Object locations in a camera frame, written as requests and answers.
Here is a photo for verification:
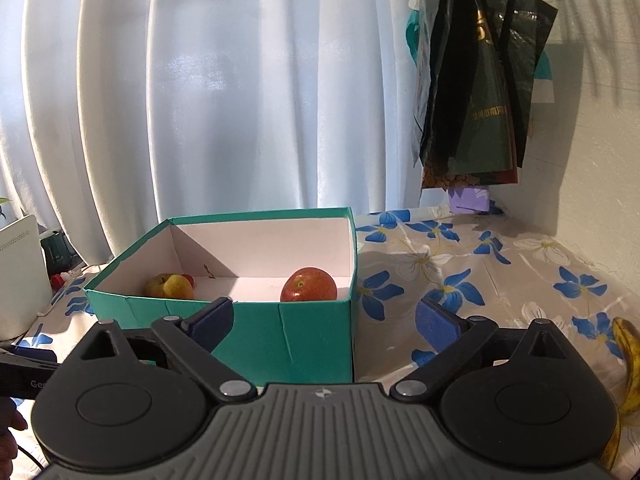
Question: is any white router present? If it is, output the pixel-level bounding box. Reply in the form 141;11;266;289
0;214;54;342

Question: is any yellow banana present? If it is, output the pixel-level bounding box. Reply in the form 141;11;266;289
597;316;640;472

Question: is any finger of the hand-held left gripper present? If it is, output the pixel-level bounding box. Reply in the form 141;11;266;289
0;344;59;367

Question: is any white curtain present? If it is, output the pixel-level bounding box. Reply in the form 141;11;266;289
0;0;426;267

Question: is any black plastic hanging bag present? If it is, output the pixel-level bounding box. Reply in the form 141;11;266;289
411;0;559;171

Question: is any dark green hanging bag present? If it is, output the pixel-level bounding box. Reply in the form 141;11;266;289
420;0;526;181

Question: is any brown patterned hanging bag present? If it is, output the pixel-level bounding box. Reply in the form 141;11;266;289
421;167;522;191

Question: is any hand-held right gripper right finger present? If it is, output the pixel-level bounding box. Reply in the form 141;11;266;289
390;297;569;402

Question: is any teal cardboard box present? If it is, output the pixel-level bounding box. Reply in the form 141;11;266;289
83;206;357;386

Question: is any yellow apple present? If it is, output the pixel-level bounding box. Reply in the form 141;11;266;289
145;273;195;300

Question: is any purple box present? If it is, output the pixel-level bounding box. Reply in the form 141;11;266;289
448;186;491;215

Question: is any floral tablecloth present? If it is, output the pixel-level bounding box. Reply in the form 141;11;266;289
10;206;640;480

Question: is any small red white object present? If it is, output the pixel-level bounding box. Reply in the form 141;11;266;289
50;270;84;289

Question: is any dark green mug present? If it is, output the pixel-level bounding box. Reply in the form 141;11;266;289
40;228;84;279

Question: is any black cable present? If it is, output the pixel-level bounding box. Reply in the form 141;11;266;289
17;444;52;468

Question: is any person's left hand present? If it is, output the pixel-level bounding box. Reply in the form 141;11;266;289
0;396;29;465

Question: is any red apple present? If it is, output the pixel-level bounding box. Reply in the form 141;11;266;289
280;267;338;303

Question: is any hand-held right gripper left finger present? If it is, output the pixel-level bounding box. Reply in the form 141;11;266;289
75;297;257;404

